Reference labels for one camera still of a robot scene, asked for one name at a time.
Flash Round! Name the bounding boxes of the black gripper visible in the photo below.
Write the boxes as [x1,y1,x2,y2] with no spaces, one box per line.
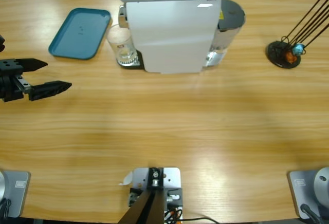
[0,58,72,103]

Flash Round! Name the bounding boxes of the white capsule coffee machine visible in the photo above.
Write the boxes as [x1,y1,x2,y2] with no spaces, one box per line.
[117,0,228,75]

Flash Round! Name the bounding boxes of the clear drinking glass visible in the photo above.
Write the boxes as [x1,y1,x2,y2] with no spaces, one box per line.
[106,25,135,67]

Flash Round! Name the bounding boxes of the blue coffee capsule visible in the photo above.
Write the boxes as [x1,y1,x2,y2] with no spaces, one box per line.
[293,43,306,55]

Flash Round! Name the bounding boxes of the orange coffee capsule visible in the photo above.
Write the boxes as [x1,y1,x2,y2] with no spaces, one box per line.
[285,51,299,62]

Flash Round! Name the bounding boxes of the teal plastic tray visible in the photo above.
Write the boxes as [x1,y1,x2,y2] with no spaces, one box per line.
[48,7,112,61]

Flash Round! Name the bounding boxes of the black capsule holder with rods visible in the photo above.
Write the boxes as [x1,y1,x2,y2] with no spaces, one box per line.
[266,0,329,69]

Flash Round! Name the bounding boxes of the white paper tag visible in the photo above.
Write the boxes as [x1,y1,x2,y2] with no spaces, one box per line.
[118,171,134,186]

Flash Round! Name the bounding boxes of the black base cable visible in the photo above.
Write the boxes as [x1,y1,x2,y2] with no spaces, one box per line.
[300,203,323,224]
[0,198,12,219]

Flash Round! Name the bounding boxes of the white block with dark post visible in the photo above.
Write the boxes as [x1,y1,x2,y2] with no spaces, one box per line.
[118,166,184,224]

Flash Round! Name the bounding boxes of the orange wires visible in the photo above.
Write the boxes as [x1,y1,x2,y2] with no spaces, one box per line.
[164,207,184,221]

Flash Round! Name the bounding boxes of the black cable under white block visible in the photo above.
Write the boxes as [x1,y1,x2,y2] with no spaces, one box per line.
[179,217,223,224]

